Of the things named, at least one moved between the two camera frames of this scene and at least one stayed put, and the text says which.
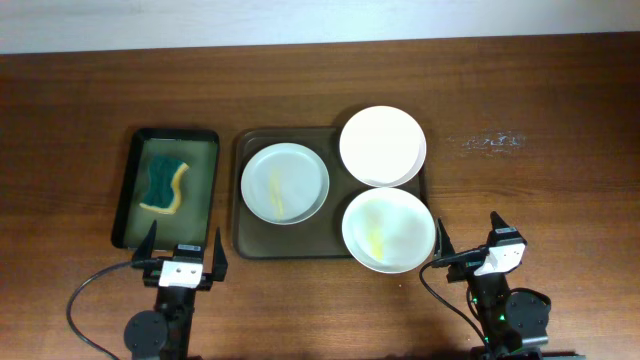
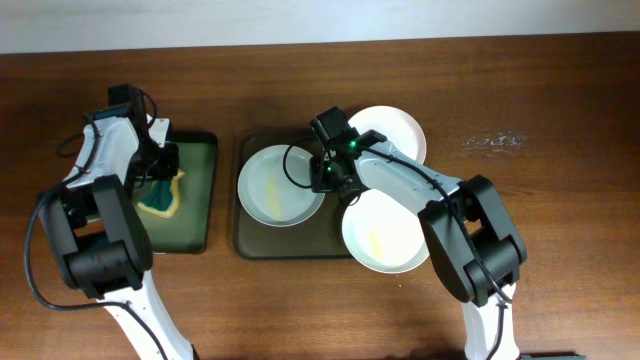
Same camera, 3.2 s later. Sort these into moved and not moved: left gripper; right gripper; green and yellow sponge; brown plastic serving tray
Moved: left gripper; right gripper
Not moved: green and yellow sponge; brown plastic serving tray
